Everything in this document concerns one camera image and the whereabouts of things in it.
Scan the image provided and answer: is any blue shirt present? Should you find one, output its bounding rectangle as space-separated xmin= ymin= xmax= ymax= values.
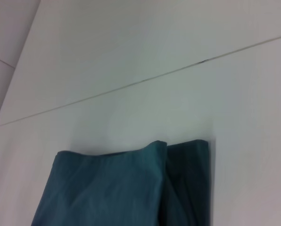
xmin=31 ymin=139 xmax=213 ymax=226

